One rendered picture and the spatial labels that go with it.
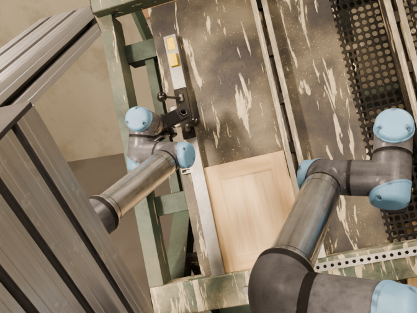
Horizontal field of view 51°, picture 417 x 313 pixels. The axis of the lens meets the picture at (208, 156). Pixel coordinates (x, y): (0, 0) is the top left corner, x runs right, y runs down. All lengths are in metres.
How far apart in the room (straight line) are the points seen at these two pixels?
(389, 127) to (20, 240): 0.73
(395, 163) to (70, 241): 0.66
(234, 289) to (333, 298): 1.12
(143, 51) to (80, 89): 2.48
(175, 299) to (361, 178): 1.02
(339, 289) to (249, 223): 1.10
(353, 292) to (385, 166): 0.38
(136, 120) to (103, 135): 3.24
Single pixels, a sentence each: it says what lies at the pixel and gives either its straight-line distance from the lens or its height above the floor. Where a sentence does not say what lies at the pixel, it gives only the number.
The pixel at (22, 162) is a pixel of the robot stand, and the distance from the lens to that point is 0.38.
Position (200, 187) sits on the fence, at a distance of 1.66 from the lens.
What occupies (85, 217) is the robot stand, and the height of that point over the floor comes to 1.91.
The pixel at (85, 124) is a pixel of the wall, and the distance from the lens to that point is 4.53.
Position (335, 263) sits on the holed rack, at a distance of 1.64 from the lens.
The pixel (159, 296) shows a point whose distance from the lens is 1.75.
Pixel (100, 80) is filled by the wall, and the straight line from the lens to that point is 4.19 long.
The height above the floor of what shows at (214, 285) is 0.89.
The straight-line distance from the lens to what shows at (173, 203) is 1.77.
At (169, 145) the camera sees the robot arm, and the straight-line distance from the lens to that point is 1.22.
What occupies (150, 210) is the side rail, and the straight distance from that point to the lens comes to 1.72.
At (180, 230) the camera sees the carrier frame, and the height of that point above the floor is 0.79.
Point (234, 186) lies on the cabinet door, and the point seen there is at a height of 1.13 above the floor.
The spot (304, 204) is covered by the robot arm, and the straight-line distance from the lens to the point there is 0.80.
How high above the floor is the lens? 2.15
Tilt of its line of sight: 33 degrees down
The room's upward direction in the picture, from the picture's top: 19 degrees counter-clockwise
